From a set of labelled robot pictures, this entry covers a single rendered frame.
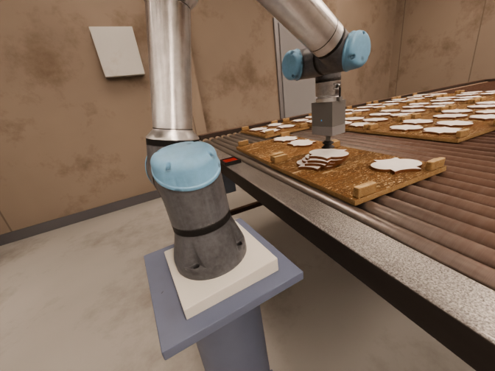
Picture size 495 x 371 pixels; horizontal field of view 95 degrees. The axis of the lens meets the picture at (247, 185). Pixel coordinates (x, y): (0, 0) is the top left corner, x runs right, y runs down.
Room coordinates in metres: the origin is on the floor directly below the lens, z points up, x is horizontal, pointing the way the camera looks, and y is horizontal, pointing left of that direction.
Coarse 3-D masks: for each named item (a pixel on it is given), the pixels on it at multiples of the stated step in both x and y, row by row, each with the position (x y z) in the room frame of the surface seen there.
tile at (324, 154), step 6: (312, 150) 0.81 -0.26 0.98; (318, 150) 0.80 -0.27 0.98; (324, 150) 0.79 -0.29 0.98; (330, 150) 0.78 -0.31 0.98; (336, 150) 0.77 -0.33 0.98; (342, 150) 0.76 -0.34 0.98; (312, 156) 0.75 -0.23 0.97; (318, 156) 0.73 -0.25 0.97; (324, 156) 0.72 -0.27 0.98; (330, 156) 0.71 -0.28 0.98; (336, 156) 0.70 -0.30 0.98; (342, 156) 0.69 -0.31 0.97
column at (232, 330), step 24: (264, 240) 0.46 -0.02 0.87; (288, 264) 0.36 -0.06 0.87; (168, 288) 0.35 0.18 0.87; (264, 288) 0.31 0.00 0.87; (168, 312) 0.29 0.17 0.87; (216, 312) 0.28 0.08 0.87; (240, 312) 0.28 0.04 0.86; (168, 336) 0.25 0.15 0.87; (192, 336) 0.24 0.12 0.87; (216, 336) 0.32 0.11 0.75; (240, 336) 0.33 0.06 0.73; (264, 336) 0.40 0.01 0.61; (216, 360) 0.32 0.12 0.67; (240, 360) 0.32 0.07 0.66; (264, 360) 0.37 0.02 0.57
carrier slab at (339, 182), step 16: (288, 160) 0.85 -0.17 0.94; (352, 160) 0.75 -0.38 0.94; (368, 160) 0.72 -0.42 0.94; (304, 176) 0.67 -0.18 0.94; (320, 176) 0.65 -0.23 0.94; (336, 176) 0.63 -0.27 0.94; (352, 176) 0.61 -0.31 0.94; (368, 176) 0.60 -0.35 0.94; (384, 176) 0.58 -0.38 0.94; (400, 176) 0.57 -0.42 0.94; (416, 176) 0.55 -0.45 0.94; (336, 192) 0.52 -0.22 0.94; (352, 192) 0.51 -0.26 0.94; (384, 192) 0.50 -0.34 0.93
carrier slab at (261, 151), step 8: (248, 144) 1.26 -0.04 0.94; (256, 144) 1.23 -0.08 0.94; (264, 144) 1.20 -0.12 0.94; (272, 144) 1.18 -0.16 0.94; (280, 144) 1.15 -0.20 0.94; (320, 144) 1.03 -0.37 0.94; (248, 152) 1.08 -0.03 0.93; (256, 152) 1.05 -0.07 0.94; (264, 152) 1.03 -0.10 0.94; (272, 152) 1.01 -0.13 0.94; (288, 152) 0.97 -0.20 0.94; (296, 152) 0.95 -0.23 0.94; (304, 152) 0.94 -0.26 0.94; (264, 160) 0.91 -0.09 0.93
